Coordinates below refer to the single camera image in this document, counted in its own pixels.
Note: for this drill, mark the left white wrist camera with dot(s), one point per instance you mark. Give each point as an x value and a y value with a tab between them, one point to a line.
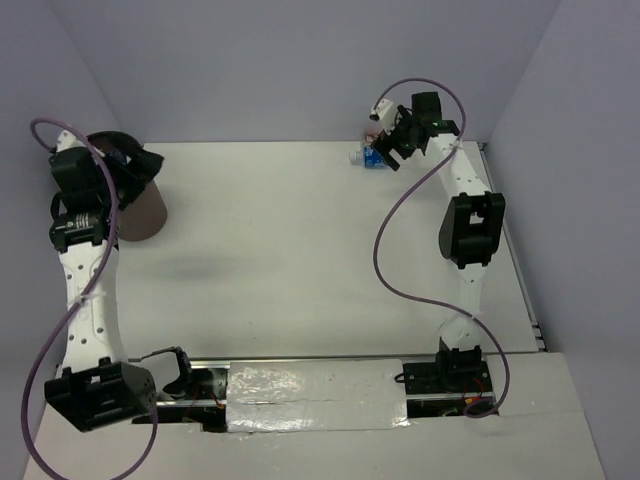
68	140

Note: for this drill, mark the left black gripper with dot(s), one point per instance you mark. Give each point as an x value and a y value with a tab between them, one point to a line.
143	166

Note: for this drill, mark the blue label bottle blue cap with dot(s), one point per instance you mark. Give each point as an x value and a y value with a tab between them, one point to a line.
118	156

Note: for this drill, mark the silver foil tape sheet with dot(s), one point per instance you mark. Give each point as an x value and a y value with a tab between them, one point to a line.
327	395

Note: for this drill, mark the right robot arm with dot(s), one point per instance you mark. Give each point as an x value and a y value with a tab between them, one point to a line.
468	237

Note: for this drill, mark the brown round waste bin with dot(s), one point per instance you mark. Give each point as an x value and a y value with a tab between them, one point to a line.
147	215

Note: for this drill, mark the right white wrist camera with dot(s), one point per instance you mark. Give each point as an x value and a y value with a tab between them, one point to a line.
384	113

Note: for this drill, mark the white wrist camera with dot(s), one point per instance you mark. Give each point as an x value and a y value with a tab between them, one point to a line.
68	140
384	113

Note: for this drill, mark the metal base rail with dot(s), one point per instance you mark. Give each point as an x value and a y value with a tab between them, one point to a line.
202	399

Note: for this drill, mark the red label bottle red cap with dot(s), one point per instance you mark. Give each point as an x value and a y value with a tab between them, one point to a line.
370	137

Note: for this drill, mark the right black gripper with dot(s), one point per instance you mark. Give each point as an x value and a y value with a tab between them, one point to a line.
404	119

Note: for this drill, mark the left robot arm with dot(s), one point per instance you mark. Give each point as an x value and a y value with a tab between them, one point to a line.
98	386

